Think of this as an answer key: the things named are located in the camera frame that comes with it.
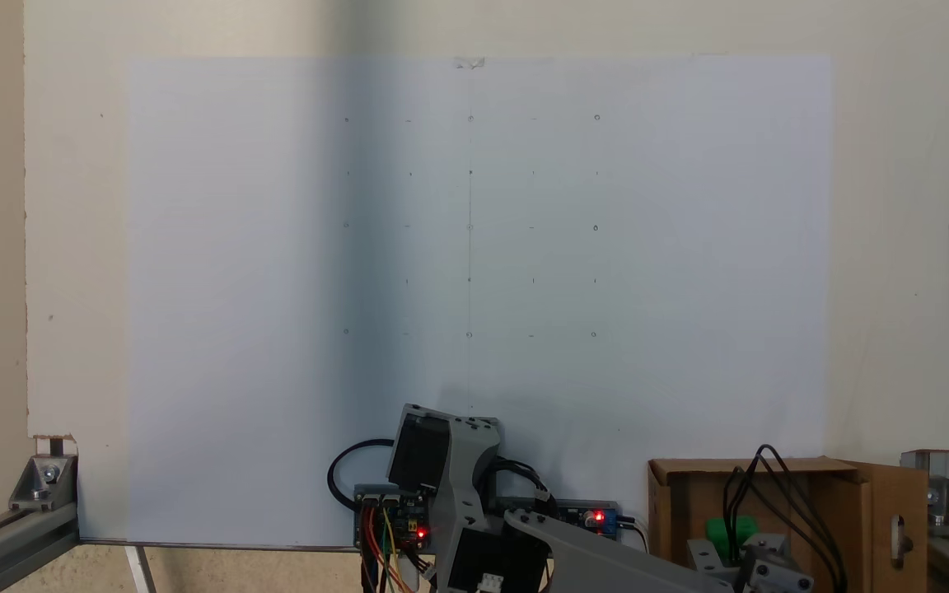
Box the green dice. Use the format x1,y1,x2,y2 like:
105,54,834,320
704,516,760,553

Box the coloured jumper wires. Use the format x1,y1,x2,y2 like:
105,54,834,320
362,506,435,593

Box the grey movable gripper finger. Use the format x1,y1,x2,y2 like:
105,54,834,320
686,537,732,574

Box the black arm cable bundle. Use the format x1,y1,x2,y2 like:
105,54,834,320
479,456,559,516

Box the brown cardboard box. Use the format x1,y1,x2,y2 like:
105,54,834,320
647,457,930,593

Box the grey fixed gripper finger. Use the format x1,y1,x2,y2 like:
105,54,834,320
733,532,791,563

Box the circuit board with coloured wires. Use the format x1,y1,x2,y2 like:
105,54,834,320
354,483,437,552

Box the metal corner bracket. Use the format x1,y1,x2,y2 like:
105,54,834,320
901,450,949,541
9,453,79,512

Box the white cable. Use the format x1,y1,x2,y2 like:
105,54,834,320
629,521,652,571

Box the black cable loop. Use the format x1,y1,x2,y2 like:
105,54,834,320
327,438,398,511

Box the black gripper cable bundle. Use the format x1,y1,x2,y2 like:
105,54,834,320
721,444,848,593

